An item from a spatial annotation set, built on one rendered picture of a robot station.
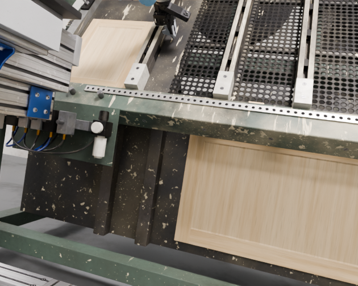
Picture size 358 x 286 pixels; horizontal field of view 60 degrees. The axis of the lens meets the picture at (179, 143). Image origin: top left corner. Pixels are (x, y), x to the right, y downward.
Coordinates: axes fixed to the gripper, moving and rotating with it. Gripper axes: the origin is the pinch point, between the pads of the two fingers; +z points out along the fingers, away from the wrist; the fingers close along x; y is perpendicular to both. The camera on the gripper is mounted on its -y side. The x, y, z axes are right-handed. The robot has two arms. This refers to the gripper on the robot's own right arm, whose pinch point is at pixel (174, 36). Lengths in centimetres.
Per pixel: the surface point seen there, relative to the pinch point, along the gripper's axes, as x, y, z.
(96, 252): 100, 13, 35
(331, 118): 41, -71, -2
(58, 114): 59, 31, -7
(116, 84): 33.9, 17.9, 0.3
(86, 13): -12, 55, -2
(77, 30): 1, 54, -1
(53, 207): 82, 53, 48
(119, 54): 15.0, 24.2, 0.5
